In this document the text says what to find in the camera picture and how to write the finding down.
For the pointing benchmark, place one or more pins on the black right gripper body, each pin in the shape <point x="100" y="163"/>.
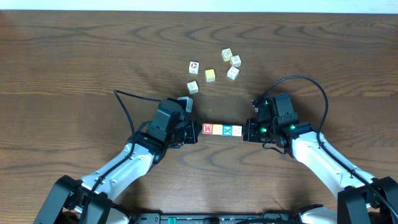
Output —
<point x="260" y="132"/>

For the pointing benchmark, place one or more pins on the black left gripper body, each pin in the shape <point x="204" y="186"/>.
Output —
<point x="191" y="133"/>

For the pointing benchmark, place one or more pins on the red letter wooden block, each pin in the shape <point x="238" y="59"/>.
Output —
<point x="207" y="128"/>

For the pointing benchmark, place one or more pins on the green sided wooden block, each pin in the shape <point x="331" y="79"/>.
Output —
<point x="237" y="131"/>

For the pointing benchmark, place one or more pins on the yellow M wooden block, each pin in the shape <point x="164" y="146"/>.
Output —
<point x="217" y="129"/>

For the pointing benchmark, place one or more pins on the blue X wooden block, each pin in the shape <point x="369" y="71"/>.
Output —
<point x="227" y="130"/>

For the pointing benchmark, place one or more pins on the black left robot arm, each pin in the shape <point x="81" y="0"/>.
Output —
<point x="90" y="199"/>

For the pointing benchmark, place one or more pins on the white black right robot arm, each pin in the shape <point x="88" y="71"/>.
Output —
<point x="362" y="197"/>

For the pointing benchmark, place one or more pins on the wooden block green W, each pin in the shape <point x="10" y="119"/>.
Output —
<point x="192" y="87"/>

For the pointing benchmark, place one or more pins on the plain white wooden block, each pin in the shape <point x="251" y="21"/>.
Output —
<point x="233" y="72"/>

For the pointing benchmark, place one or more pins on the wooden block with face picture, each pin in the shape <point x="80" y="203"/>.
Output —
<point x="193" y="68"/>

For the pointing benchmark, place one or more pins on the yellow top wooden block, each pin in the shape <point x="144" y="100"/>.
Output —
<point x="210" y="75"/>

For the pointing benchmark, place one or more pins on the wooden block red side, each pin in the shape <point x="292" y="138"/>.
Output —
<point x="235" y="61"/>

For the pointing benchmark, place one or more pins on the wooden block yellow side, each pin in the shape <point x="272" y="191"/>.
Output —
<point x="226" y="54"/>

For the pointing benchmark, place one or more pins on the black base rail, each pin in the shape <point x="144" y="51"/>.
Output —
<point x="226" y="218"/>

